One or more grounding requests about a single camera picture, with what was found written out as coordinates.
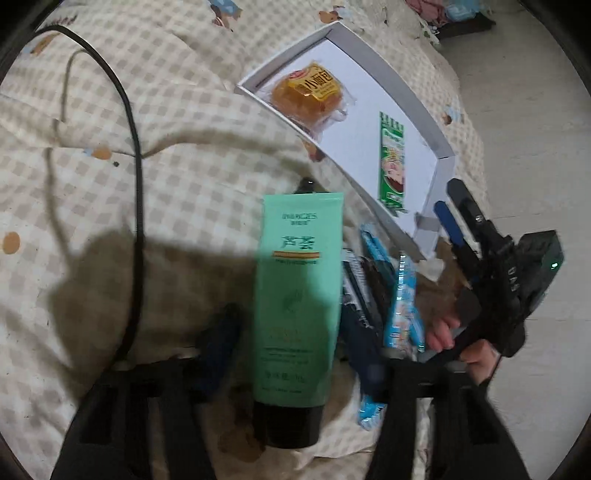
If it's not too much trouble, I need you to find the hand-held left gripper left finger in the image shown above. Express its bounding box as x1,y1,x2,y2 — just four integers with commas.
51,302,244,480

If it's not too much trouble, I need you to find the beige checked quilt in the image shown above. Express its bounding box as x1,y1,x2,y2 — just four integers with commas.
0,0,491,480

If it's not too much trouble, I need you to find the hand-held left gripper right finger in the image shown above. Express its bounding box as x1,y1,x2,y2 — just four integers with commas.
342,318,532,480

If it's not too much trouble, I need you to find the green cosmetic tube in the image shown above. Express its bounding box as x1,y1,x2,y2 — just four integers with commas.
252,191,345,449

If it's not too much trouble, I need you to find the pink cloth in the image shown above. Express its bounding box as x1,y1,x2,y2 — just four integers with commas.
405,0,446,27

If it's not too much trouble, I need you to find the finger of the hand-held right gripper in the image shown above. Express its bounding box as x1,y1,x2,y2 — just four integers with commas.
446,178,514,252
433,200,488,280

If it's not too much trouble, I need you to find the white cardboard box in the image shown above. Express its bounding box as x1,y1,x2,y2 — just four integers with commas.
235,21,456,262

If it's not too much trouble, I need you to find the light blue snack packet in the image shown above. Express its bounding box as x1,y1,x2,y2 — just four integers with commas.
359,223,394,289
358,251,426,432

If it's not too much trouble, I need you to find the black cable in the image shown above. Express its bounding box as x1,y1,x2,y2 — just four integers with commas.
27,25,145,372

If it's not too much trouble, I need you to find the dark snack packet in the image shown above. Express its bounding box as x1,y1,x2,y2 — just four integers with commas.
341,248,385,334

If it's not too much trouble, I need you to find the light blue pack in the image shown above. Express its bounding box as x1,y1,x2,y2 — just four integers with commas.
442,0,483,20

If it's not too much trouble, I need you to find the person's right hand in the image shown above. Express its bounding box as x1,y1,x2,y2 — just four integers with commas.
426,314,502,385

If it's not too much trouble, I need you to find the wrapped orange bread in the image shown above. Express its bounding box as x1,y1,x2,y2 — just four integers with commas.
269,61,357,140

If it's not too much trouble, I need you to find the green snack packet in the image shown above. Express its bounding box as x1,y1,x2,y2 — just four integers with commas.
378,111,410,216

